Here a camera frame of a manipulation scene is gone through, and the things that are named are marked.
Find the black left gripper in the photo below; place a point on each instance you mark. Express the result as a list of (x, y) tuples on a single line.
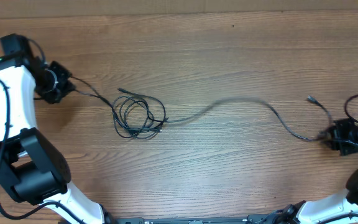
[(68, 85)]

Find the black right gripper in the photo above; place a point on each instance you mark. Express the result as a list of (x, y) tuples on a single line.
[(335, 134)]

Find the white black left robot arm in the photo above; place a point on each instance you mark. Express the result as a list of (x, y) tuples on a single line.
[(32, 169)]

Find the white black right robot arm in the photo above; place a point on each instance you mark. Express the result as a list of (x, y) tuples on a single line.
[(341, 207)]

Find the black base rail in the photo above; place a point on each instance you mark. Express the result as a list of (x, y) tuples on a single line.
[(250, 219)]

